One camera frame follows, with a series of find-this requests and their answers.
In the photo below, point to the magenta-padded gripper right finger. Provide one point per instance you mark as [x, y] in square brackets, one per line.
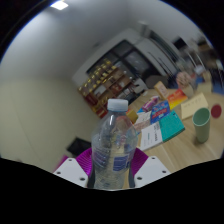
[151, 170]

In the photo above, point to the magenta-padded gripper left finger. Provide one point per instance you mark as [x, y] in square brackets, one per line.
[71, 170]

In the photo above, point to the clear plastic water bottle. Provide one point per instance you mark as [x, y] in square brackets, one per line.
[111, 150]

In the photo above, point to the teal book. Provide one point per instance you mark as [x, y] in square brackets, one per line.
[171, 126]

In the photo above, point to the yellow gift box red ribbon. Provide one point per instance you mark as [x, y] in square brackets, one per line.
[132, 116]

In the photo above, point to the blue book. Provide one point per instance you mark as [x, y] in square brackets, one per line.
[160, 112]

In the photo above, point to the green cup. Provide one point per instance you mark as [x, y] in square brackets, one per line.
[201, 125]

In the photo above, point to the pink package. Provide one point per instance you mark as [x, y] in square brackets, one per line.
[151, 102]

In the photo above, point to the orange book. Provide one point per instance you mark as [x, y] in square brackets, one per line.
[177, 98]

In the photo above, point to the pale yellow envelope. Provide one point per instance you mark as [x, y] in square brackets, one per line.
[194, 106]

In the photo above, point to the tan upright box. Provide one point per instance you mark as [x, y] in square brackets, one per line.
[161, 89]

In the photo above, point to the flat round red coaster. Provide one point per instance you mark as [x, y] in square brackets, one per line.
[216, 111]

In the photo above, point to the brown armchair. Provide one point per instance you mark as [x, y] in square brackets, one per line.
[156, 81]

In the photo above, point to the wooden shelf unit with trophies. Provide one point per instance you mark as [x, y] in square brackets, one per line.
[103, 85]

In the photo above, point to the pink flowers in white pot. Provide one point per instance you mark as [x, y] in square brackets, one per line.
[184, 81]

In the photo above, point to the dark glass door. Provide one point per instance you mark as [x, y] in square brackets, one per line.
[133, 60]

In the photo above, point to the ceiling light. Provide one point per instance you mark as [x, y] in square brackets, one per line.
[59, 5]

